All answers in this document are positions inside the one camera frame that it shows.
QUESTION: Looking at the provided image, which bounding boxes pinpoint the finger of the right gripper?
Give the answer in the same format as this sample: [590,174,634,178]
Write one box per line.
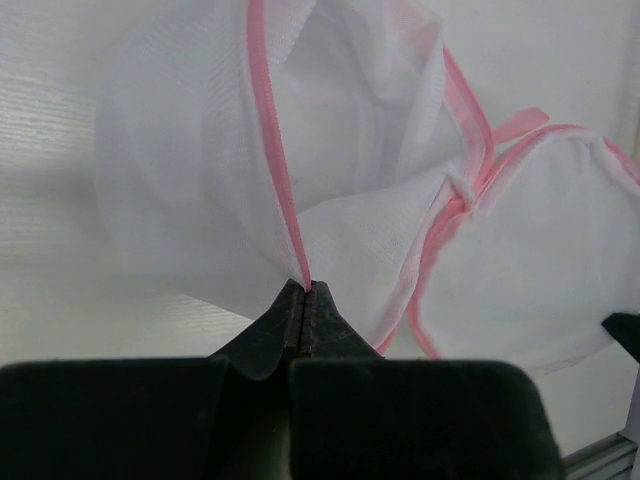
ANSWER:
[602,313,640,363]

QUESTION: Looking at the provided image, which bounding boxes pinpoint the aluminium mounting rail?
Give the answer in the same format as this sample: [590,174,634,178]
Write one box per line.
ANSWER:
[564,434,637,480]

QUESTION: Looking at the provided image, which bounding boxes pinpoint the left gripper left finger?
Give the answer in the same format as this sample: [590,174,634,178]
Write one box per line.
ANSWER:
[210,280,306,381]

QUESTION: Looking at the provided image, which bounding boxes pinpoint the white mesh laundry bag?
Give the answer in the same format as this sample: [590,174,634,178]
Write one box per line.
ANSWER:
[95,1,639,374]

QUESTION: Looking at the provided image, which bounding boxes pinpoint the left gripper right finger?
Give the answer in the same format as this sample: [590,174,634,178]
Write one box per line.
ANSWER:
[302,281,382,360]

